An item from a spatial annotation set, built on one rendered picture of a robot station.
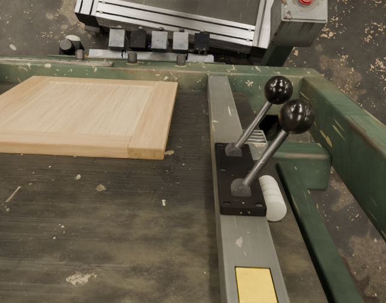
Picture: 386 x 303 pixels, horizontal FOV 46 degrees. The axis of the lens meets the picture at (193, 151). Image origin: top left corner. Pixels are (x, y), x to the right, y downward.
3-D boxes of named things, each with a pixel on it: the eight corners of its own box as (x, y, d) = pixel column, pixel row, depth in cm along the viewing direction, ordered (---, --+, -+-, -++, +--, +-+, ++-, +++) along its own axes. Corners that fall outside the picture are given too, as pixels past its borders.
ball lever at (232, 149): (238, 160, 65) (296, 82, 61) (241, 171, 61) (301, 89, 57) (217, 146, 64) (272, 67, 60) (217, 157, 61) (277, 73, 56)
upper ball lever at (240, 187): (247, 198, 54) (317, 106, 49) (251, 214, 50) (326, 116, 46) (220, 183, 53) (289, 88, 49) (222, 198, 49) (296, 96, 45)
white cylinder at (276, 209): (285, 222, 55) (275, 193, 62) (288, 201, 54) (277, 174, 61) (261, 221, 55) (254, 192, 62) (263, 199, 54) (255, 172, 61)
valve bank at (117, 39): (220, 48, 152) (226, 15, 128) (219, 89, 150) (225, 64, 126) (72, 41, 152) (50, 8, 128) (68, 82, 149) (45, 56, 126)
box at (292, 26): (309, 11, 135) (327, -22, 117) (309, 48, 133) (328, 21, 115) (269, 9, 135) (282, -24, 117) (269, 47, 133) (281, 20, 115)
